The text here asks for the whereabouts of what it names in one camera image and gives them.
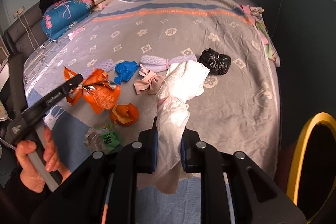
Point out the lilac knitted cloth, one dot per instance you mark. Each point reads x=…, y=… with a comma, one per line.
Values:
x=153, y=63

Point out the orange snack wrapper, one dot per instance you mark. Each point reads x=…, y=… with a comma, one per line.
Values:
x=97, y=90

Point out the blue floral folded quilt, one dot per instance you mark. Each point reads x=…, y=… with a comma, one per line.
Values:
x=62, y=16

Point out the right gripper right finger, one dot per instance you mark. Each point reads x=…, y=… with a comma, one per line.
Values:
x=199, y=157

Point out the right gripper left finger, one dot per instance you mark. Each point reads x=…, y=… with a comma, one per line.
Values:
x=137, y=157

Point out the person's left hand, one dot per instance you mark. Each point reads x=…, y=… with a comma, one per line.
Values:
x=36, y=170

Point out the orange peel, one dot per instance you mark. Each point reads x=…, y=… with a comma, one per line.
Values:
x=124, y=115

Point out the black plastic bag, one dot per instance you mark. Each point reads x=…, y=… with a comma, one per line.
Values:
x=217, y=63

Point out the white plastic bag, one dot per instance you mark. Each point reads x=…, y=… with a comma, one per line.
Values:
x=182, y=82

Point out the blue crumpled cloth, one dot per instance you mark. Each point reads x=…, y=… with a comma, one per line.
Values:
x=125, y=71

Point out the green silver snack wrapper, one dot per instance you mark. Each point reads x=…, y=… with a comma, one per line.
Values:
x=102, y=138

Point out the grey patterned bed sheet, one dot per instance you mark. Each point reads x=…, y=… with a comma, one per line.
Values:
x=237, y=111

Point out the pink cloth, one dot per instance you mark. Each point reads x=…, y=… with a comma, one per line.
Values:
x=150, y=82

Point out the yellow rimmed trash bin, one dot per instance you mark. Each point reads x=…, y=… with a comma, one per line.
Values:
x=311, y=181

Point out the grey upholstered headboard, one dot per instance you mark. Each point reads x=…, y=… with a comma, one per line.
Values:
x=25, y=34

